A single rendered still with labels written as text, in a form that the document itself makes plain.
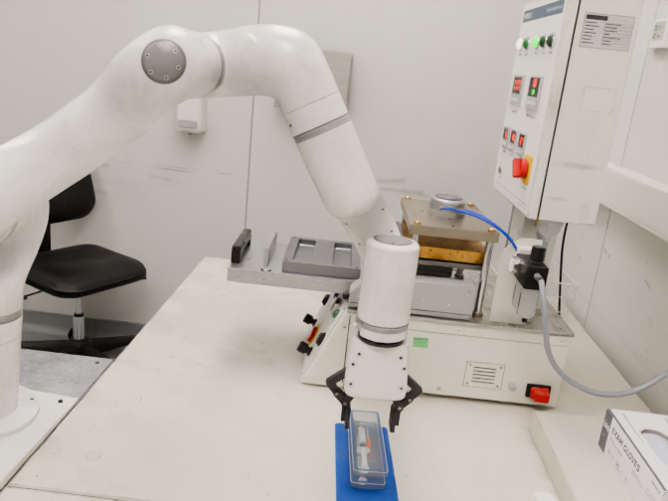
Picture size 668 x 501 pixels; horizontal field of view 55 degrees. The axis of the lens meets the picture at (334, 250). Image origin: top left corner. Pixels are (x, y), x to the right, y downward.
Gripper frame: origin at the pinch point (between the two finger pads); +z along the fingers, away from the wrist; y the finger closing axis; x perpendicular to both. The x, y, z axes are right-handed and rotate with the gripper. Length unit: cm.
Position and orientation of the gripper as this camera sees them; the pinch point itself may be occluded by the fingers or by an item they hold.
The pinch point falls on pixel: (369, 418)
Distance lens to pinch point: 112.1
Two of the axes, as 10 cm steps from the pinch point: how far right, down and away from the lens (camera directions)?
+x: -0.1, -2.8, 9.6
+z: -1.0, 9.5, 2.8
